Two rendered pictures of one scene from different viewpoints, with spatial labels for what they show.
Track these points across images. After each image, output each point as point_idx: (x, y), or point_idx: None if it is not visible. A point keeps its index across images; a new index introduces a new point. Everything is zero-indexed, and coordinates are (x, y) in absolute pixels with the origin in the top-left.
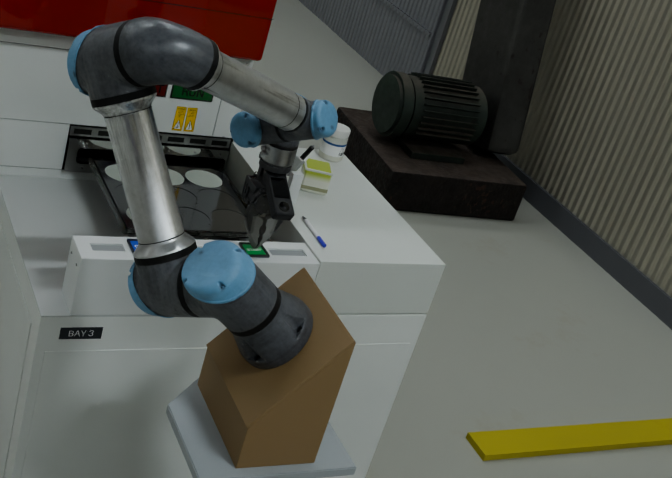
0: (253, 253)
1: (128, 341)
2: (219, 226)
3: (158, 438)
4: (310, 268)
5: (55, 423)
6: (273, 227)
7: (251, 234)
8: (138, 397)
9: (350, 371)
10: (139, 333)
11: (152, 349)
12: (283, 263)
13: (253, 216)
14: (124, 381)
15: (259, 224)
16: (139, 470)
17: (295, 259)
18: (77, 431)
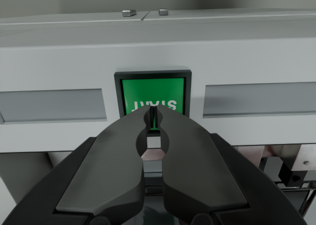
0: (164, 85)
1: (311, 16)
2: (156, 205)
3: (200, 12)
4: None
5: (299, 9)
6: (96, 152)
7: (196, 124)
8: (242, 12)
9: (0, 21)
10: (307, 17)
11: (270, 14)
12: (71, 44)
13: (245, 200)
14: (270, 12)
15: (178, 159)
16: (201, 11)
17: (25, 69)
18: (273, 10)
